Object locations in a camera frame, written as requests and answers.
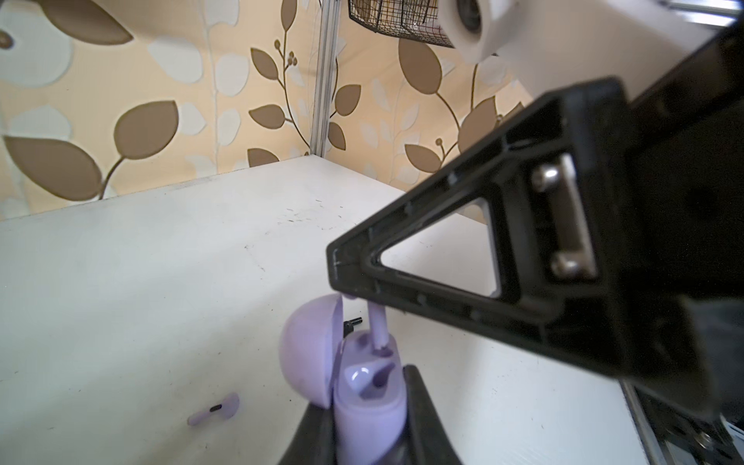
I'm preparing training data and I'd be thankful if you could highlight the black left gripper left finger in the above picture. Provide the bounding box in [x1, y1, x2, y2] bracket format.
[278, 404, 336, 465]

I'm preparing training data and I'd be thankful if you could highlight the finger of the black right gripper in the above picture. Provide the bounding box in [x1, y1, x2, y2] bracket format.
[327, 79, 639, 376]

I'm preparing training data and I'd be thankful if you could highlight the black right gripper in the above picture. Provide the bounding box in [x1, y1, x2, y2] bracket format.
[615, 19, 743, 419]

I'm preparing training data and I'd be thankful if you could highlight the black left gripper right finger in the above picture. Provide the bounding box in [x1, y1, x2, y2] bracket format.
[403, 364, 462, 465]

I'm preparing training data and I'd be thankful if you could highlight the purple round earbud case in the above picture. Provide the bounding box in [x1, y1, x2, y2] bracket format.
[279, 294, 407, 464]

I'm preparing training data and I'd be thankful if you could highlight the purple earbud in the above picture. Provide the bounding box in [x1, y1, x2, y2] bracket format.
[186, 393, 240, 427]
[367, 301, 389, 351]

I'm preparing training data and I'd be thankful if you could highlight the black earbud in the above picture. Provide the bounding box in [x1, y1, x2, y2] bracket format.
[343, 317, 363, 338]

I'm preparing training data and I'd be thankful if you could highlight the black wire basket right wall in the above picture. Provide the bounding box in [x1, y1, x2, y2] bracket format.
[348, 0, 453, 48]

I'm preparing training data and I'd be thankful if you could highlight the aluminium frame post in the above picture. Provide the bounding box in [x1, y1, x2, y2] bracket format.
[310, 0, 342, 158]

